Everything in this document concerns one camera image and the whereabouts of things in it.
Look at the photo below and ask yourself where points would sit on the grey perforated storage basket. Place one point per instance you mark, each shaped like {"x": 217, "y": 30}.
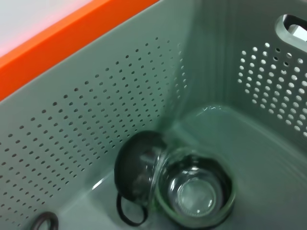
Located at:
{"x": 216, "y": 72}

